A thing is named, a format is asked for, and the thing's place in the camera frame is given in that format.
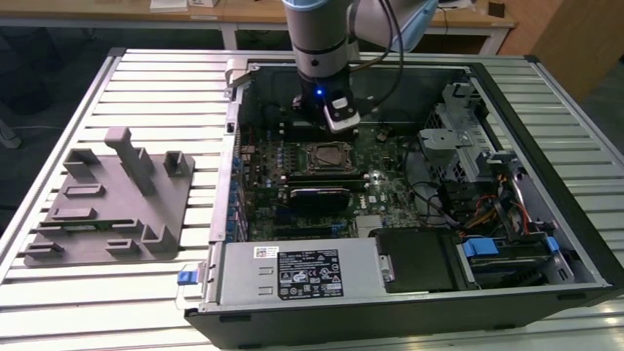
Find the silver CPU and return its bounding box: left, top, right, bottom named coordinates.
left=314, top=147, right=345, bottom=166

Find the CPU socket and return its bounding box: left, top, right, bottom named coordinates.
left=302, top=142, right=356, bottom=175

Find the silver metal drive cage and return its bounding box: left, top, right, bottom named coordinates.
left=416, top=82, right=510, bottom=186

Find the black graphics card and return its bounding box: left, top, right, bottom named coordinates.
left=288, top=186, right=352, bottom=221

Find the wooden desk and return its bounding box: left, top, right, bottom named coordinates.
left=0, top=0, right=518, bottom=56

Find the silver chipset heatsink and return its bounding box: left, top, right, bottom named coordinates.
left=353, top=214, right=386, bottom=238

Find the green motherboard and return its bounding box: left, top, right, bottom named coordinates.
left=233, top=122, right=425, bottom=244

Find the black expansion slot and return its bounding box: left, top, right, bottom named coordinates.
left=273, top=227, right=328, bottom=238

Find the white paper stack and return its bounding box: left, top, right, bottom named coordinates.
left=149, top=0, right=189, bottom=11

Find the black plastic shroud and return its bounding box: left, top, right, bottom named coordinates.
left=368, top=226, right=481, bottom=295

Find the grey parts rack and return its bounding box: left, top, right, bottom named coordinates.
left=22, top=127, right=197, bottom=270

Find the grey power supply unit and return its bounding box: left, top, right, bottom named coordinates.
left=208, top=237, right=389, bottom=307

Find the hard disk in blue carrier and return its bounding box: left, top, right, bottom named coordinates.
left=456, top=236, right=554, bottom=290

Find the brown wooden cabinet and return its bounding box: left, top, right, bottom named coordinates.
left=529, top=0, right=624, bottom=103

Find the green RAM stick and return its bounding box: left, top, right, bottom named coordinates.
left=38, top=218, right=137, bottom=232

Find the black PC case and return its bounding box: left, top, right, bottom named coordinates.
left=172, top=54, right=624, bottom=350

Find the grey stand foot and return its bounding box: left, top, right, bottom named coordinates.
left=0, top=118, right=21, bottom=149

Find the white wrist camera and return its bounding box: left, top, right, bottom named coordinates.
left=321, top=94, right=361, bottom=133

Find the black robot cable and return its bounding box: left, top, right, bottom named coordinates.
left=357, top=0, right=406, bottom=113

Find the red data wire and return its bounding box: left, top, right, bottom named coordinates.
left=477, top=195, right=532, bottom=235

